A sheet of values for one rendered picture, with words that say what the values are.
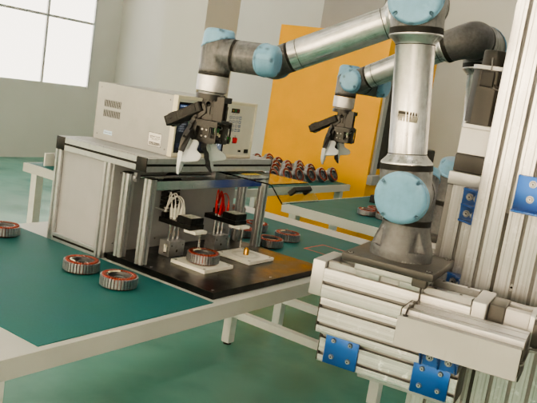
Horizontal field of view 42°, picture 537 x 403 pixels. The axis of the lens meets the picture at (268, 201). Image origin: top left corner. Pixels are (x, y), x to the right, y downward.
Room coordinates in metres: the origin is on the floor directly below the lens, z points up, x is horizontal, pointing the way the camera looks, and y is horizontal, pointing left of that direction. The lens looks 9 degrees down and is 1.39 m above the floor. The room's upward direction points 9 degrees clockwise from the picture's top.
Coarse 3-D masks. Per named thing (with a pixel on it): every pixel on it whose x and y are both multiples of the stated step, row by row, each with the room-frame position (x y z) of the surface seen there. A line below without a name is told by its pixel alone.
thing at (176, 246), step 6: (162, 240) 2.37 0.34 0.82; (168, 240) 2.37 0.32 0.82; (174, 240) 2.38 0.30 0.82; (180, 240) 2.40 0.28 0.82; (162, 246) 2.37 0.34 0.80; (168, 246) 2.35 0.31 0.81; (174, 246) 2.37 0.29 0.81; (180, 246) 2.39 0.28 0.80; (162, 252) 2.36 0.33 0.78; (168, 252) 2.35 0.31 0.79; (174, 252) 2.37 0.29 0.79; (180, 252) 2.39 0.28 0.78
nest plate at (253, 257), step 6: (222, 252) 2.49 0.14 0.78; (228, 252) 2.50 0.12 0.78; (234, 252) 2.52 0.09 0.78; (240, 252) 2.53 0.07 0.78; (252, 252) 2.56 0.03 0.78; (234, 258) 2.44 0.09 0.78; (240, 258) 2.44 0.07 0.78; (246, 258) 2.45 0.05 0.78; (252, 258) 2.46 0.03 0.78; (258, 258) 2.48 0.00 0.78; (264, 258) 2.49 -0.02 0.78; (270, 258) 2.51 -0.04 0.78; (246, 264) 2.41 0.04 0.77; (252, 264) 2.42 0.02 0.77
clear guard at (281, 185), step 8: (240, 176) 2.49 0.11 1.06; (248, 176) 2.52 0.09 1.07; (256, 176) 2.56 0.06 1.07; (264, 176) 2.59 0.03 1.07; (272, 176) 2.64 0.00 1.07; (280, 176) 2.67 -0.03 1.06; (272, 184) 2.42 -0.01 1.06; (280, 184) 2.46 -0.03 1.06; (288, 184) 2.50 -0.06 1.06; (296, 184) 2.54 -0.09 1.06; (304, 184) 2.58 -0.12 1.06; (280, 192) 2.42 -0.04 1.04; (312, 192) 2.59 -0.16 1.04; (280, 200) 2.39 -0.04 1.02; (288, 200) 2.43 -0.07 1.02; (296, 200) 2.46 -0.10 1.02; (304, 200) 2.51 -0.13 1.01; (312, 200) 2.55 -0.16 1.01
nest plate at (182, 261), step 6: (174, 258) 2.30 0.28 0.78; (180, 258) 2.31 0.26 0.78; (180, 264) 2.27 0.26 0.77; (186, 264) 2.25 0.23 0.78; (192, 264) 2.26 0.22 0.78; (222, 264) 2.32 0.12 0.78; (228, 264) 2.33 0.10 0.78; (198, 270) 2.22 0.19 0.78; (204, 270) 2.21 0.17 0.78; (210, 270) 2.23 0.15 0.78; (216, 270) 2.26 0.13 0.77
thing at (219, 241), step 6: (210, 234) 2.56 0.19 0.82; (216, 234) 2.57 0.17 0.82; (222, 234) 2.59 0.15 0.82; (228, 234) 2.61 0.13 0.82; (210, 240) 2.56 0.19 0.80; (216, 240) 2.55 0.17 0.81; (222, 240) 2.58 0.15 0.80; (204, 246) 2.57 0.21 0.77; (210, 246) 2.56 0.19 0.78; (216, 246) 2.56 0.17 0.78; (222, 246) 2.59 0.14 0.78
